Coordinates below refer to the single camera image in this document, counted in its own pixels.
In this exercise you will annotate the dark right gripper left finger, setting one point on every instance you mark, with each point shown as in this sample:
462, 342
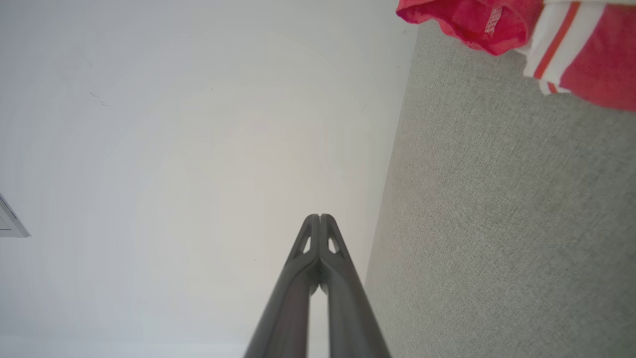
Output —
283, 323

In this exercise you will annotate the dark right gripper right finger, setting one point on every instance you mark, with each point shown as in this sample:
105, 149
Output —
348, 323

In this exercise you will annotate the red and white jersey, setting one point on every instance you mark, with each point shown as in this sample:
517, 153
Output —
596, 49

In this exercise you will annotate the grey fabric sofa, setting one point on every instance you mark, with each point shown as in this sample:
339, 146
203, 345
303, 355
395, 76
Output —
497, 223

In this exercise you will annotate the grey flat object at edge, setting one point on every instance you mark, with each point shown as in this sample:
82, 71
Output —
9, 221

